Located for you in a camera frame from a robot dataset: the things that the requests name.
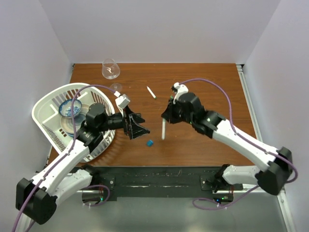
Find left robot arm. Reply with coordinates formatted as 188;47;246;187
15;103;150;225

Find blue patterned bowl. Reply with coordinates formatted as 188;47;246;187
58;99;82;118

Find blue highlighter cap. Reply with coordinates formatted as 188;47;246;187
146;140;154;147

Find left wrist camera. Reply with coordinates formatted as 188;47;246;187
115;92;131;109

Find white pen light green end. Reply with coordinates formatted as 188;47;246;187
161;118;166;140

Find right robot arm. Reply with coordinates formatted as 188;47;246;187
161;92;293;195

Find clear wine glass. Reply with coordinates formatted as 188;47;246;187
101;58;122;92

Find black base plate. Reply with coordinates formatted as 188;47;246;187
81;165;243;204

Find white plastic basket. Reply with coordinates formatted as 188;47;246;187
32;83;115;154

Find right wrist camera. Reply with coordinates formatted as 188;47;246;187
171;82;188;104

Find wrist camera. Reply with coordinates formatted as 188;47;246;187
171;82;188;104
115;92;131;109

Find stacked plates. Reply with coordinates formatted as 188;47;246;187
60;104;90;137

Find aluminium frame rail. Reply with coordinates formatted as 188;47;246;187
236;64;296;232

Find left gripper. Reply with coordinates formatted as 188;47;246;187
98;105;150;139

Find white pen dark green end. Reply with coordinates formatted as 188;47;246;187
146;86;156;99

